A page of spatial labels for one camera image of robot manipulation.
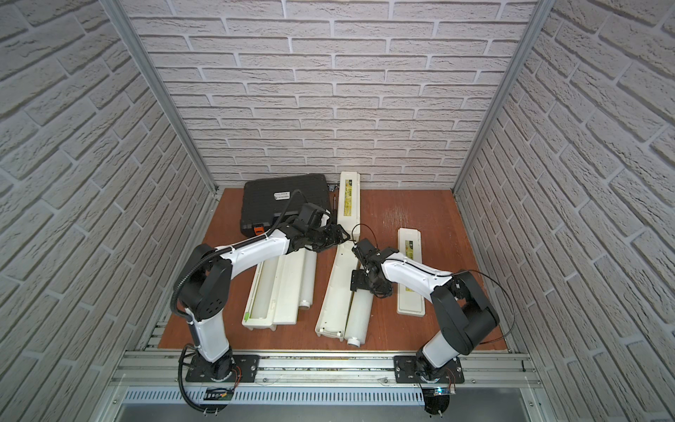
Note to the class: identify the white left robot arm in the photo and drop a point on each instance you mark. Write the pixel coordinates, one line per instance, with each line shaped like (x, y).
(203, 288)

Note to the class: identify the white plastic wrap roll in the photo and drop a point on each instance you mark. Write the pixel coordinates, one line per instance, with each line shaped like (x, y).
(308, 280)
(358, 318)

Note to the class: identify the black plastic tool case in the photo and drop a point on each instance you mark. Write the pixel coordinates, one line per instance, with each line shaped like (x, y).
(265, 199)

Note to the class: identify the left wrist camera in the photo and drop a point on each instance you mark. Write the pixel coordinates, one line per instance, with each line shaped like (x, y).
(312, 217)

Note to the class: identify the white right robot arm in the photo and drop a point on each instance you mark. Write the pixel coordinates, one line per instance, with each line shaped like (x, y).
(463, 311)

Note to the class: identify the cream dispenser with lid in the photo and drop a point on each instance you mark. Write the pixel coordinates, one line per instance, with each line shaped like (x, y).
(275, 293)

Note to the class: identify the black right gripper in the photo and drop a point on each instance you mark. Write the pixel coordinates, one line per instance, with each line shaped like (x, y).
(357, 281)

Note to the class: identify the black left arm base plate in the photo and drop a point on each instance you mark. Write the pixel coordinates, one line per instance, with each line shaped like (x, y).
(238, 367)

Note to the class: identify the aluminium corner post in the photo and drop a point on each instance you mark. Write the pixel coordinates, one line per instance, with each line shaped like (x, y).
(138, 52)
(540, 14)

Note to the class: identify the aluminium corner post left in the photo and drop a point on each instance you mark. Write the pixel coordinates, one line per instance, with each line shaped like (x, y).
(138, 52)

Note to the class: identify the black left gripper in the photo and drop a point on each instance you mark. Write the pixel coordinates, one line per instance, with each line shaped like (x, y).
(327, 235)

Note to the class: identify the aluminium corner post right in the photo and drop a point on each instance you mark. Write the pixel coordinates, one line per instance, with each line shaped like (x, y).
(540, 14)

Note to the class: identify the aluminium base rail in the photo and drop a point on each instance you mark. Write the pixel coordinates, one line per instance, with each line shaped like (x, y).
(358, 378)

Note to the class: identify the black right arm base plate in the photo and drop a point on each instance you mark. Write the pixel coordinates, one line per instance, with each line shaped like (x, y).
(409, 369)

